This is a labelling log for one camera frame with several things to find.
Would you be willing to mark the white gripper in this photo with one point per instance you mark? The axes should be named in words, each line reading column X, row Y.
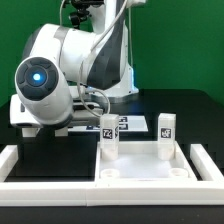
column 52, row 111

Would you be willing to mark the white square tabletop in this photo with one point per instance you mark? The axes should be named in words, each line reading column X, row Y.
column 138, row 160

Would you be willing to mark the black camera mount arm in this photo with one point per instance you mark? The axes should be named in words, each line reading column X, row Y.
column 82, row 10

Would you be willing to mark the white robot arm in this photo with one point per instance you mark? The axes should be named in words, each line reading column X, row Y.
column 63, row 68

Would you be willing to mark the white marker plate with tags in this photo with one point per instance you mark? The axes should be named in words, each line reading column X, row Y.
column 129, row 123

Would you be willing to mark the white U-shaped fence wall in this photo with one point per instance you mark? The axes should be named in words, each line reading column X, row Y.
column 208, row 189

